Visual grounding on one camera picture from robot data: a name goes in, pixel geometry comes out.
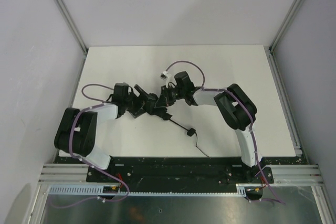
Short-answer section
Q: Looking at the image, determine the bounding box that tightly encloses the aluminium frame post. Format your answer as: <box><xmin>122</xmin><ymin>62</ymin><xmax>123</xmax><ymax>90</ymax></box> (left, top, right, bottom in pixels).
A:
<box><xmin>269</xmin><ymin>0</ymin><xmax>305</xmax><ymax>52</ymax></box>
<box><xmin>54</xmin><ymin>0</ymin><xmax>88</xmax><ymax>56</ymax></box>

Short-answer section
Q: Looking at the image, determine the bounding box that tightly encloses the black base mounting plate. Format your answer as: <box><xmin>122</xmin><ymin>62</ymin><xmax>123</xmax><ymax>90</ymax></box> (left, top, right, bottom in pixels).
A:
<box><xmin>54</xmin><ymin>155</ymin><xmax>310</xmax><ymax>184</ymax></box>

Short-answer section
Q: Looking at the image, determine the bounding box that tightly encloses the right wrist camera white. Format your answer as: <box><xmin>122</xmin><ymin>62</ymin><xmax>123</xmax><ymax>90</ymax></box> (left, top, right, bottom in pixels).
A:
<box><xmin>160</xmin><ymin>71</ymin><xmax>173</xmax><ymax>86</ymax></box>

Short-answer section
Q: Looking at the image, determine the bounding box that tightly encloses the left aluminium frame post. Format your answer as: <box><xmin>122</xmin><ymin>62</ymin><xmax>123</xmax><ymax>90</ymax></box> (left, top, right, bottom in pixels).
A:
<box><xmin>54</xmin><ymin>0</ymin><xmax>88</xmax><ymax>56</ymax></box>

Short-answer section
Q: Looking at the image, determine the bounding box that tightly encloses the right aluminium frame post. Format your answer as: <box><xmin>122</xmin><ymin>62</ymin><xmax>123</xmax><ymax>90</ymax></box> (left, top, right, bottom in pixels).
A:
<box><xmin>269</xmin><ymin>0</ymin><xmax>305</xmax><ymax>52</ymax></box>

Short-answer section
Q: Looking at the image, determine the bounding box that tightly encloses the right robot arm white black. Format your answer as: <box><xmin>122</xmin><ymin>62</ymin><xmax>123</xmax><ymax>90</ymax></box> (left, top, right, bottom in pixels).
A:
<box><xmin>155</xmin><ymin>71</ymin><xmax>263</xmax><ymax>168</ymax></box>

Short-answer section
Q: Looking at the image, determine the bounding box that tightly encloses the left aluminium table rail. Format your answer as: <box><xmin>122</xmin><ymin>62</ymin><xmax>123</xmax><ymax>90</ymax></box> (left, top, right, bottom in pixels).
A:
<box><xmin>56</xmin><ymin>50</ymin><xmax>89</xmax><ymax>156</ymax></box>

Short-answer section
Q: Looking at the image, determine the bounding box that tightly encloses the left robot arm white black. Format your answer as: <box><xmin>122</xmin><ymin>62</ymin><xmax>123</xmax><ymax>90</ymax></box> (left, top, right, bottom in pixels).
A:
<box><xmin>54</xmin><ymin>83</ymin><xmax>156</xmax><ymax>170</ymax></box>

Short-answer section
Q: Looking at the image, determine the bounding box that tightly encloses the slotted grey cable duct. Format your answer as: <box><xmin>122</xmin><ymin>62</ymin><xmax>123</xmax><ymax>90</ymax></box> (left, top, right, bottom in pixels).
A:
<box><xmin>48</xmin><ymin>183</ymin><xmax>263</xmax><ymax>196</ymax></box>

